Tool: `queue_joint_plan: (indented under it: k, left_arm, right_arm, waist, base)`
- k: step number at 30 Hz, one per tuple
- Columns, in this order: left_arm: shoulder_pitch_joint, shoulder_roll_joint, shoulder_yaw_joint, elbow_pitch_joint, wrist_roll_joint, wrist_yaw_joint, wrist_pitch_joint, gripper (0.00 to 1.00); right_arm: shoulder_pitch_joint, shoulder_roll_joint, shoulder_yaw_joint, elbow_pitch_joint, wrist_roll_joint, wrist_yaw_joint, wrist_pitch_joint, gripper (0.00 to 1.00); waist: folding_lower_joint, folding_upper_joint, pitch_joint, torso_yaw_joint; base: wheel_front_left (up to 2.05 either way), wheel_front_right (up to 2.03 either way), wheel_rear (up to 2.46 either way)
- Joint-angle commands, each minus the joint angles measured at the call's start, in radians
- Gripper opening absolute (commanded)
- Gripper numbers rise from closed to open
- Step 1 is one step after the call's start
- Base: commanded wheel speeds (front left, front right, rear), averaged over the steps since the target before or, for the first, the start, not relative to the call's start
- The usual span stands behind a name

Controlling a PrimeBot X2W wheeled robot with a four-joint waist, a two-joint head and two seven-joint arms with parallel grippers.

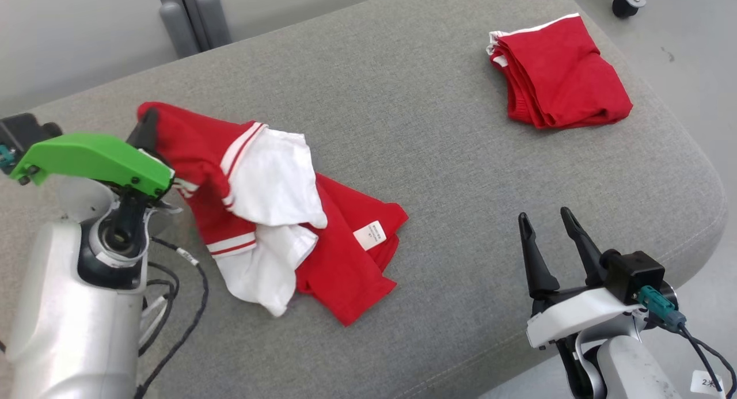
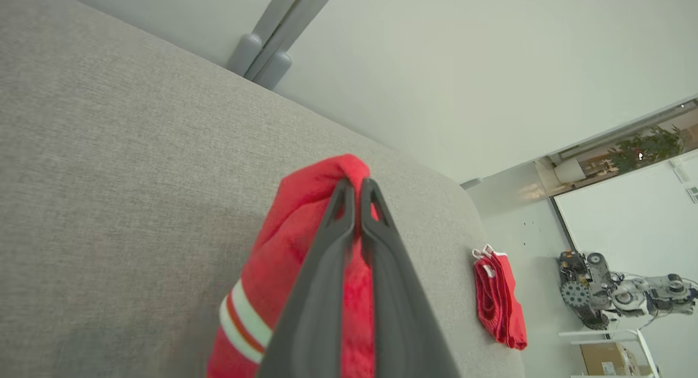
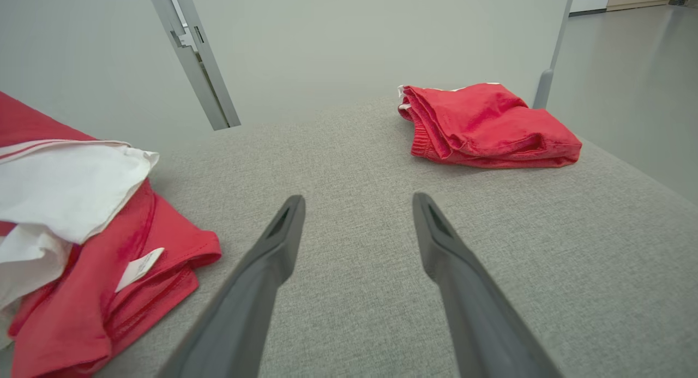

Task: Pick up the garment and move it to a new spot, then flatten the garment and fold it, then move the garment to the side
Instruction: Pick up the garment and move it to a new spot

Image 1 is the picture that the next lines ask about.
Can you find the left camera teal connector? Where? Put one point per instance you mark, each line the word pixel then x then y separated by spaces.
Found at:
pixel 6 157

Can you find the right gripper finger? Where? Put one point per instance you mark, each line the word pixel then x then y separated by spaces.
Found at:
pixel 587 258
pixel 538 272

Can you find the white paper label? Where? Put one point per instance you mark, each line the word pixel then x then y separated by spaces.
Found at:
pixel 707 382

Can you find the red shorts white trim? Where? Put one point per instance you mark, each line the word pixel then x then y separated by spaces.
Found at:
pixel 564 71

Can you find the red white-sleeved T-shirt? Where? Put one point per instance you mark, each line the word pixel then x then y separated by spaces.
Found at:
pixel 345 261

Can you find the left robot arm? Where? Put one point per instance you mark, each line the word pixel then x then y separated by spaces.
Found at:
pixel 69 307

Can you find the right camera teal connector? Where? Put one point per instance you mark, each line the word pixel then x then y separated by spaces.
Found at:
pixel 659 307

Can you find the camera teal connector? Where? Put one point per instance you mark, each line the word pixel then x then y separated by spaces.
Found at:
pixel 6 157
pixel 659 307

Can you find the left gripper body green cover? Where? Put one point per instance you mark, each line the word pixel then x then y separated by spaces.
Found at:
pixel 86 157

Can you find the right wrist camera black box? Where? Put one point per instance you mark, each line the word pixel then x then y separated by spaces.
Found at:
pixel 633 272

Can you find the black caster wheel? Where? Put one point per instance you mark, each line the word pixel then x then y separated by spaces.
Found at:
pixel 623 6

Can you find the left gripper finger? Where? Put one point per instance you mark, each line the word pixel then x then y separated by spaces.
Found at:
pixel 147 131

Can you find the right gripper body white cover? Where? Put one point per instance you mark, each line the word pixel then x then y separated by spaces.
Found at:
pixel 576 315

